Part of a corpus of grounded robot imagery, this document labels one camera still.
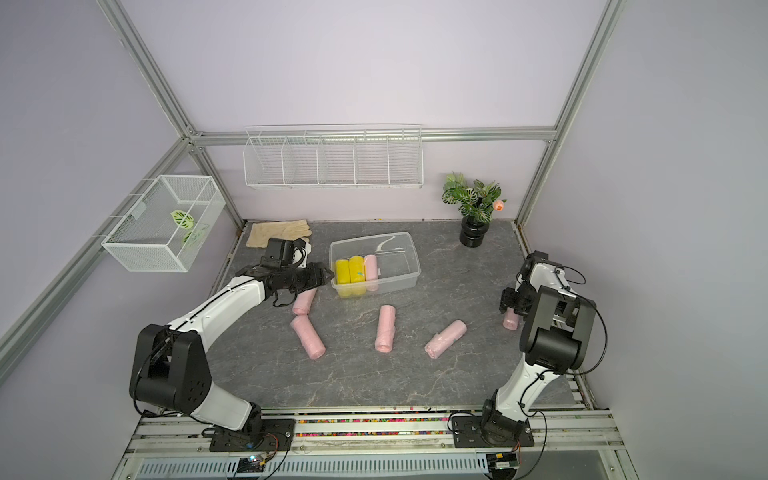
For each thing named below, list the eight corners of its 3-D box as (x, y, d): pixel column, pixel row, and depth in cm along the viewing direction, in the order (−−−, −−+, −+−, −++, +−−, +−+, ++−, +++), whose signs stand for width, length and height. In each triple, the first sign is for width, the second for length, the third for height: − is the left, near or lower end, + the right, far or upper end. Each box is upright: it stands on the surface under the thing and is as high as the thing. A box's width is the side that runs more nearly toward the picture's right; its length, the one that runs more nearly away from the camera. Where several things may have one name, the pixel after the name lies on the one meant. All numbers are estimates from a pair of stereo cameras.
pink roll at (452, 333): (432, 361, 87) (434, 357, 84) (422, 349, 89) (423, 344, 86) (467, 332, 93) (469, 327, 90) (456, 321, 95) (458, 316, 92)
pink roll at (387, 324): (374, 351, 89) (373, 346, 86) (381, 310, 98) (381, 304, 95) (391, 353, 88) (391, 348, 85) (397, 311, 97) (397, 306, 94)
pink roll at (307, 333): (312, 363, 87) (309, 358, 84) (292, 326, 94) (288, 321, 91) (329, 351, 89) (327, 347, 86) (308, 317, 96) (305, 311, 93)
